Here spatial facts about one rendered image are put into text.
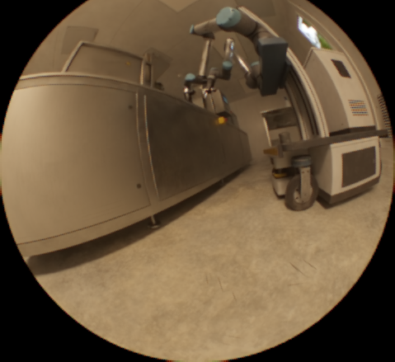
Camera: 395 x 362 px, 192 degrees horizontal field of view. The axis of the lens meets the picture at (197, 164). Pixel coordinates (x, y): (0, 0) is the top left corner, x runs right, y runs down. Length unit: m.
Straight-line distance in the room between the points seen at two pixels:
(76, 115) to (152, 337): 0.68
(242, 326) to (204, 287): 0.15
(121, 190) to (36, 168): 0.38
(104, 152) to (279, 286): 0.68
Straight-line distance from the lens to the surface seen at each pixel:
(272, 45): 0.74
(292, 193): 0.58
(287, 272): 0.38
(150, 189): 0.57
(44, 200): 0.53
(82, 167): 0.50
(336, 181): 0.59
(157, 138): 0.63
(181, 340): 0.32
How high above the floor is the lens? 0.31
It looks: 1 degrees down
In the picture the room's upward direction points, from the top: 10 degrees counter-clockwise
